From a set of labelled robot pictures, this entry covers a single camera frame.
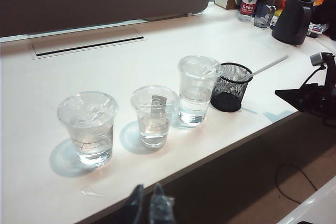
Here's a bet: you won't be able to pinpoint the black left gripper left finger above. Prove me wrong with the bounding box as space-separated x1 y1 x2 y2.
119 183 144 224

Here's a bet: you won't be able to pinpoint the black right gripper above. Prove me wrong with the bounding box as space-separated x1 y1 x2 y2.
275 82 336 120

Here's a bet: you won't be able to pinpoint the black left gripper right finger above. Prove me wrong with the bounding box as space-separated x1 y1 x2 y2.
149 183 175 224

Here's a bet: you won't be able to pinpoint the white plastic straw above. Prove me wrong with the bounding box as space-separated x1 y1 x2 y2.
245 55 290 78

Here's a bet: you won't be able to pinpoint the small clear plastic cup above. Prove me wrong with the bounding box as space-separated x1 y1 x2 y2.
130 84 180 148

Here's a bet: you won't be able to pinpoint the medium clear cup white label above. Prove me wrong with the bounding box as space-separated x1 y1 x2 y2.
57 90 118 167

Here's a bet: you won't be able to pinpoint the tall clear plastic cup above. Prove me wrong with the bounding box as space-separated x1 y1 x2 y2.
177 55 223 128

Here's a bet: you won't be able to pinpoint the black mesh pen holder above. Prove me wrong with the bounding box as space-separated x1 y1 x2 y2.
209 62 253 112

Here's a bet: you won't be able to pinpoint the colourful snack packets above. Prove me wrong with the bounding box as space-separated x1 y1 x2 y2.
307 22 328 38

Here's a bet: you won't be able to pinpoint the dark grey jug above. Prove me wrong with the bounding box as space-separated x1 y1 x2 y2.
271 0 314 46

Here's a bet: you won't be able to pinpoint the black bag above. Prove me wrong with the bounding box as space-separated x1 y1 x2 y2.
312 0 336 37

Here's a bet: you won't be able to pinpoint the clear drinking glass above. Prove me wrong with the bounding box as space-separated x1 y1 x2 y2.
253 1 276 29

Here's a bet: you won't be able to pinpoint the black camera cable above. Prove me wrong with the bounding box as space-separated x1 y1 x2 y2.
300 64 328 90

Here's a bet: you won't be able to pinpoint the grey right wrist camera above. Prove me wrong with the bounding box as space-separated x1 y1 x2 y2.
310 52 328 67

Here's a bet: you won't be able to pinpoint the black floor cable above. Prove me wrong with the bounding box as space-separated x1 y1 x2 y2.
274 165 320 205

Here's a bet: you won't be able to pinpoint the desk cable slot cover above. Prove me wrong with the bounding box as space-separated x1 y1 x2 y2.
31 27 149 60

